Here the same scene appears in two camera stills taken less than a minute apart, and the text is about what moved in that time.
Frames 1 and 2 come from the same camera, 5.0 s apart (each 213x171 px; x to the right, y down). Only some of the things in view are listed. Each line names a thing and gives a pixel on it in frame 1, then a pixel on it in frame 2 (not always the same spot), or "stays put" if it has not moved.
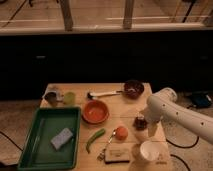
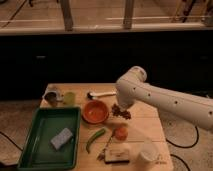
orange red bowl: [95, 111] stays put
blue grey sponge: [62, 137] stays put
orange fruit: [121, 133] stays put
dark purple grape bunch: [140, 124] → [123, 113]
